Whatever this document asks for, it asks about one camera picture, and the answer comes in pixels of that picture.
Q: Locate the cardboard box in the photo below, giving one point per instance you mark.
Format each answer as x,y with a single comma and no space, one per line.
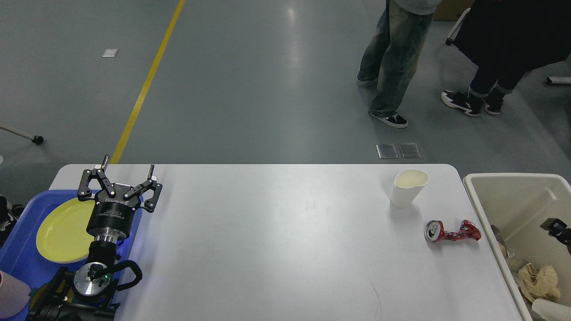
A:
451,10

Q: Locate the floor socket plate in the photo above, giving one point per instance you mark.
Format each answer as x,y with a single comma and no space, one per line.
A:
410,151
387,151

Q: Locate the person in black clothes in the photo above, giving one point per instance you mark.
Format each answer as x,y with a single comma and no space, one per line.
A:
506,39

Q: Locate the person in blue jeans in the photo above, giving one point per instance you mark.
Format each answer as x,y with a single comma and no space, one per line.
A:
391,58

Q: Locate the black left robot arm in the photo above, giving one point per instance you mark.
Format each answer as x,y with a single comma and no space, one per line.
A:
86,294

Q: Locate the chair leg with caster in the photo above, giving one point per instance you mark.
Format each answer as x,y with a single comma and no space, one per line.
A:
38,140

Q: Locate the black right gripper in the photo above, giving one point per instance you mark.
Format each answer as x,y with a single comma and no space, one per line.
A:
559,230

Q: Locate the yellow plate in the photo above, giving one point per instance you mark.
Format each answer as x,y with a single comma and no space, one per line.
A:
63,231

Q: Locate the blue plastic tray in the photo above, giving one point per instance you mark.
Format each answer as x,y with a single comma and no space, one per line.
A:
20,258

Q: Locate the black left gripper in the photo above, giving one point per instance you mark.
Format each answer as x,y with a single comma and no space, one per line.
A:
113,216

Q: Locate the brown paper ball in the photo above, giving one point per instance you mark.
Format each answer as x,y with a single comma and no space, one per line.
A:
539,283

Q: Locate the pink cup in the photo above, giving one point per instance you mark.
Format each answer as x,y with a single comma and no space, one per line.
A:
14,295

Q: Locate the white office chair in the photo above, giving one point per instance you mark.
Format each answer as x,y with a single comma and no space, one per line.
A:
454,30

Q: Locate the beige plastic bin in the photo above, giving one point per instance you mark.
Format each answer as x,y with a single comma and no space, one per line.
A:
517,204

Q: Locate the white bar on floor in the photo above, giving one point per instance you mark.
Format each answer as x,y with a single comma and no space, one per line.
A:
552,80

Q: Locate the grey mug yellow inside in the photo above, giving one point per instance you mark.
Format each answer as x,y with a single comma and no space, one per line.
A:
37,293

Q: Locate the white paper cup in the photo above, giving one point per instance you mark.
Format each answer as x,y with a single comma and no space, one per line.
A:
551,311
407,186

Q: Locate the crushed red can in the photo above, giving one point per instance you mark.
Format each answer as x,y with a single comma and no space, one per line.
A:
435,232

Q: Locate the white paper on floor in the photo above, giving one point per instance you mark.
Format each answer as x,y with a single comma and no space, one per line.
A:
110,53

